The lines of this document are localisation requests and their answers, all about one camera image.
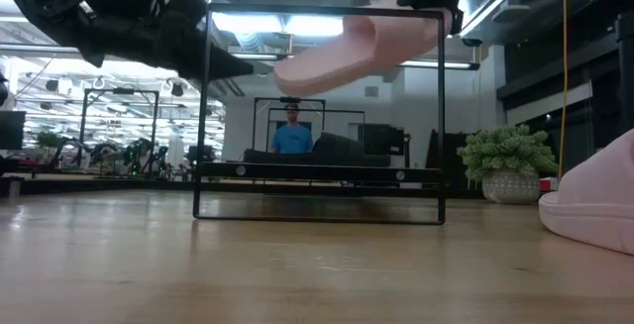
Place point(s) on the person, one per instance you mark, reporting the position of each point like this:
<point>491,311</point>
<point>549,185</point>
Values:
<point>292,138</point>

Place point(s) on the small green potted plant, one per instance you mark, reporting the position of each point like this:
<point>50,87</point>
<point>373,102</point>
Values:
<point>48,140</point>

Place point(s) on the fluorescent ceiling light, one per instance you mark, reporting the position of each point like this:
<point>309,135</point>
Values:
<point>247,23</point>
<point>314,26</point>

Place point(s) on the black monitor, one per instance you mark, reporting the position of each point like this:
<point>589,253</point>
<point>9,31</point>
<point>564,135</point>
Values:
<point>11,130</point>

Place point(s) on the fluorescent light strip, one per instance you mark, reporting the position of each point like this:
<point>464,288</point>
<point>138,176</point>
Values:
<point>441,65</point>

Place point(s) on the black table frame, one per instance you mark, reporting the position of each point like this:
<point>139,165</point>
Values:
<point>99,185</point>

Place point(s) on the black station frame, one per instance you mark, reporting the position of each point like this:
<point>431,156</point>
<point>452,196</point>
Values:
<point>289,99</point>
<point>119,91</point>

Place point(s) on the black vertical post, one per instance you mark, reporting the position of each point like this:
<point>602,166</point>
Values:
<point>626,66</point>

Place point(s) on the succulent in dotted pot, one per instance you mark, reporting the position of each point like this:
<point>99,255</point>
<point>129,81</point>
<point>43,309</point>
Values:
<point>507,165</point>

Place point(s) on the red and white canister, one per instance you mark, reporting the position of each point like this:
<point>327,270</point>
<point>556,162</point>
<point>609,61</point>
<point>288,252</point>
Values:
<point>547,185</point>

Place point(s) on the black-framed wooden shelf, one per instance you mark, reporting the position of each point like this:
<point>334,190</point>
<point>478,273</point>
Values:
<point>322,172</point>

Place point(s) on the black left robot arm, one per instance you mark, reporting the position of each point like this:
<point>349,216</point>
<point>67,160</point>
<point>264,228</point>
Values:
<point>44,7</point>

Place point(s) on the pink slide sandal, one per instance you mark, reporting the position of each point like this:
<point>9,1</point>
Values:
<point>594,205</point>
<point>356,51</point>

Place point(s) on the black screen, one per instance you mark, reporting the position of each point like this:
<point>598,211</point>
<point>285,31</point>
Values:
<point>381,140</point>

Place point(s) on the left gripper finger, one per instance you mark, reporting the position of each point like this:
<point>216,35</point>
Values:
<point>185,12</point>
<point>203,61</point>

